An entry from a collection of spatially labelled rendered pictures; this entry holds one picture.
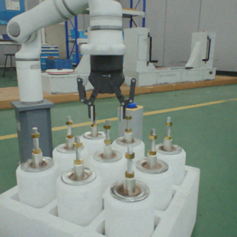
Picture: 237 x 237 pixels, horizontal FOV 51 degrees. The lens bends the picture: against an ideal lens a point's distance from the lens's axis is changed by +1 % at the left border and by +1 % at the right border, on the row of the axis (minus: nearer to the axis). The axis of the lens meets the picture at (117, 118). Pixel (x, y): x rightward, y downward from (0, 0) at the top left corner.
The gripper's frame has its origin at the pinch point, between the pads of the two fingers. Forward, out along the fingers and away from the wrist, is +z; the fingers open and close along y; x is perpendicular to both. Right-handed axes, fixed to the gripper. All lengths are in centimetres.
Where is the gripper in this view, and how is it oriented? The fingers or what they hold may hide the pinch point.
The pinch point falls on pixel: (107, 115)
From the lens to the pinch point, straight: 59.6
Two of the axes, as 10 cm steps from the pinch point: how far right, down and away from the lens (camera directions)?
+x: -0.7, 2.6, -9.6
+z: 0.0, 9.7, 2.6
